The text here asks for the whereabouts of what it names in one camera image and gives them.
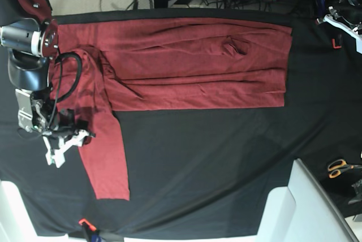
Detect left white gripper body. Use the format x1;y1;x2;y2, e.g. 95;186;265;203
316;6;361;54

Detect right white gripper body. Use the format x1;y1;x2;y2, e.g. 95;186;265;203
42;129;96;168

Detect red long-sleeve T-shirt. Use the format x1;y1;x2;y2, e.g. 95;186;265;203
58;18;292;200

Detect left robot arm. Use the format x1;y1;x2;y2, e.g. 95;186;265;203
316;0;361;54

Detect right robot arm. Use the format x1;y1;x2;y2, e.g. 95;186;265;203
1;0;95;168

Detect orange black clamp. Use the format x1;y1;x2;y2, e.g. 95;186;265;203
331;33;343;49

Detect blue orange clamp bottom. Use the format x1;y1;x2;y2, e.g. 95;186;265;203
79;218;104;242

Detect black table cloth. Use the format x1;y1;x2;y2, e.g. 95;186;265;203
1;10;361;239

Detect blue clamp handle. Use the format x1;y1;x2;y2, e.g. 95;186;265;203
316;0;325;16

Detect yellow-handled scissors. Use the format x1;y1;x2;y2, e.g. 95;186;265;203
327;159;361;179

